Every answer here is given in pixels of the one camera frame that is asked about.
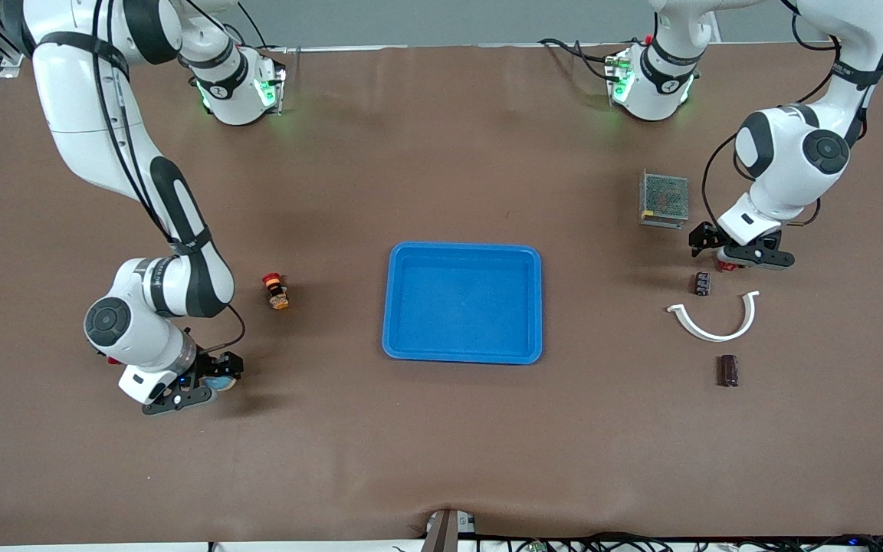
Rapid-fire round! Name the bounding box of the blue plastic tray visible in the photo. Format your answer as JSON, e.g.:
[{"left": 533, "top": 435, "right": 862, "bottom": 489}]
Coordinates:
[{"left": 382, "top": 242, "right": 543, "bottom": 366}]

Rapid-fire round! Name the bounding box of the metal mesh power supply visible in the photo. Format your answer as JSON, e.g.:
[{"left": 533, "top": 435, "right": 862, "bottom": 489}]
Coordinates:
[{"left": 638, "top": 171, "right": 691, "bottom": 230}]

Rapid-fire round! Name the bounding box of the red orange emergency stop button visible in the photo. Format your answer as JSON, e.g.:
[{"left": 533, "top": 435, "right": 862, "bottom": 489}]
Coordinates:
[{"left": 261, "top": 272, "right": 291, "bottom": 311}]

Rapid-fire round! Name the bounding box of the white curved plastic clamp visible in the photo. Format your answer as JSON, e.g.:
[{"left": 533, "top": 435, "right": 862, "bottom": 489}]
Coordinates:
[{"left": 667, "top": 291, "right": 761, "bottom": 343}]

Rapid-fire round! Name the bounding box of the brown table mat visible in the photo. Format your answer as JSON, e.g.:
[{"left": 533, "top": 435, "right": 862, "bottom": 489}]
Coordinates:
[{"left": 0, "top": 42, "right": 883, "bottom": 547}]

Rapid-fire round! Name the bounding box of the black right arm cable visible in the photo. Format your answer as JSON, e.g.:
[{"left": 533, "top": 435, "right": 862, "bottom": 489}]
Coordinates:
[{"left": 93, "top": 0, "right": 248, "bottom": 355}]

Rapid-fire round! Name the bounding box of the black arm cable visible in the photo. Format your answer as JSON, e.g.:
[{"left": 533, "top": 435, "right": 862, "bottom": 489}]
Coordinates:
[
  {"left": 702, "top": 11, "right": 845, "bottom": 231},
  {"left": 93, "top": 0, "right": 248, "bottom": 355}
]

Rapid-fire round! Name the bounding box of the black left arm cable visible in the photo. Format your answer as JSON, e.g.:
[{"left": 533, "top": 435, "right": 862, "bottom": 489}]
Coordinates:
[{"left": 702, "top": 11, "right": 845, "bottom": 231}]

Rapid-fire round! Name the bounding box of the black left base cable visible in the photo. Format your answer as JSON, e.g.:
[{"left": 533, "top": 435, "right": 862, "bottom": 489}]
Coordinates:
[{"left": 540, "top": 37, "right": 617, "bottom": 81}]

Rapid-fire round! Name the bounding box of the black base cable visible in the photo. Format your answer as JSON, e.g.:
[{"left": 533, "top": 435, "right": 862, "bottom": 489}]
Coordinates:
[
  {"left": 238, "top": 0, "right": 289, "bottom": 54},
  {"left": 540, "top": 37, "right": 617, "bottom": 81}
]

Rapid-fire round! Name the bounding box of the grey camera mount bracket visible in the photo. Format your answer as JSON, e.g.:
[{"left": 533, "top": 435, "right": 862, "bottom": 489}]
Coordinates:
[{"left": 420, "top": 508, "right": 478, "bottom": 552}]

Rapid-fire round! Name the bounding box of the black floor cable bundle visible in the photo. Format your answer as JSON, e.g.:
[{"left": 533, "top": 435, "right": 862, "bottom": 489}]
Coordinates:
[{"left": 480, "top": 531, "right": 883, "bottom": 552}]

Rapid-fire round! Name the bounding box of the black right base cable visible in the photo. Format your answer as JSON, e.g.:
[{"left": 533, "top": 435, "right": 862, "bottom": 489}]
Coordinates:
[{"left": 238, "top": 0, "right": 289, "bottom": 54}]

